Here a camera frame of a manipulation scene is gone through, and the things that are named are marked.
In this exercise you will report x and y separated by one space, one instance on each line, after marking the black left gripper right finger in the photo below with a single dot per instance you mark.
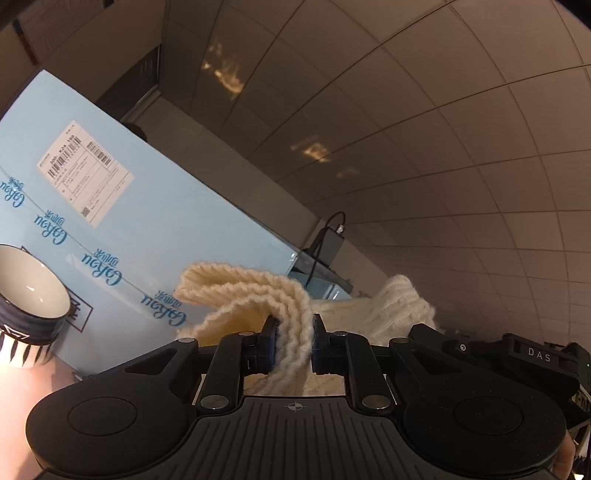
350 356

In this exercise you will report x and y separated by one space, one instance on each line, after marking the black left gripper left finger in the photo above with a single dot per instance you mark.
236 356

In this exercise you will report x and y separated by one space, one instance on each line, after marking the cream knitted sweater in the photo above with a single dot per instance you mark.
242 299

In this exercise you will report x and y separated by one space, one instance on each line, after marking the black power adapter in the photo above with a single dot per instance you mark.
325 246

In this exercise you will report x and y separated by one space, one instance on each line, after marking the light blue Corou box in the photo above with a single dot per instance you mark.
116 221

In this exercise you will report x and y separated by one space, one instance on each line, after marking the black and white bowl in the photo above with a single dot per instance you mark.
34 306

